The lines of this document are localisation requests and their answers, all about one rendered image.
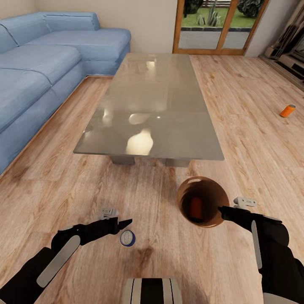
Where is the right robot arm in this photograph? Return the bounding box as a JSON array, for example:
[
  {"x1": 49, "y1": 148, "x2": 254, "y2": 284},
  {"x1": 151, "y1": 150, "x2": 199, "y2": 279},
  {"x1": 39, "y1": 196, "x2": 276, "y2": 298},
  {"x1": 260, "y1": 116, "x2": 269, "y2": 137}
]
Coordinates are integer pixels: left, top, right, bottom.
[{"x1": 218, "y1": 197, "x2": 304, "y2": 304}]

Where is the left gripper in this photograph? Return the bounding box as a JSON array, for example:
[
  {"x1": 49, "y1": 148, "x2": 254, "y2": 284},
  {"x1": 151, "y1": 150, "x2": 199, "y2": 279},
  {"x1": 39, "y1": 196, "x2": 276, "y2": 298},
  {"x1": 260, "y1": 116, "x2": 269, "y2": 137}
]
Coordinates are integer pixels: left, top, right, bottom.
[{"x1": 92, "y1": 218, "x2": 133, "y2": 240}]

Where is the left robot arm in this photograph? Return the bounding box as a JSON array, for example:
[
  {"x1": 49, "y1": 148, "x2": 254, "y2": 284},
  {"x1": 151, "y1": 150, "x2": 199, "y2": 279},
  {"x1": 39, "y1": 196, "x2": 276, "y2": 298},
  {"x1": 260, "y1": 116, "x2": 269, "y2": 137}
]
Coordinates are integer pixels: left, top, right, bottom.
[{"x1": 0, "y1": 207, "x2": 133, "y2": 304}]

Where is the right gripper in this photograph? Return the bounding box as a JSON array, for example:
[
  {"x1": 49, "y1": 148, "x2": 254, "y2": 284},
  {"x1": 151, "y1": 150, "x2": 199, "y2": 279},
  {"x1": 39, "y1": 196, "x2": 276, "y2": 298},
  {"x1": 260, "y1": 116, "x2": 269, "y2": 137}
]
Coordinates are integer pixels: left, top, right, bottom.
[{"x1": 218, "y1": 206, "x2": 251, "y2": 227}]

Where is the trash can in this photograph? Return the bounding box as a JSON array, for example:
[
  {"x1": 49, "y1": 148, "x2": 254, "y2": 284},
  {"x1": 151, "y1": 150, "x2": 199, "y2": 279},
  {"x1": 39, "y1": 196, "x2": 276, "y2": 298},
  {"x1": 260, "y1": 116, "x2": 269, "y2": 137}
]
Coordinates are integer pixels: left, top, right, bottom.
[{"x1": 176, "y1": 176, "x2": 230, "y2": 228}]

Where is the can of soda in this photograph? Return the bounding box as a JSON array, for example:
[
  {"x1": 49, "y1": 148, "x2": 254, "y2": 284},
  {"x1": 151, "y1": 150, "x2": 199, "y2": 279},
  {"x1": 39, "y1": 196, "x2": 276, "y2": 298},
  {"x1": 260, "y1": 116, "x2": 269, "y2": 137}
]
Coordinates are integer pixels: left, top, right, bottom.
[
  {"x1": 189, "y1": 197, "x2": 203, "y2": 222},
  {"x1": 280, "y1": 105, "x2": 296, "y2": 118},
  {"x1": 120, "y1": 230, "x2": 136, "y2": 247}
]

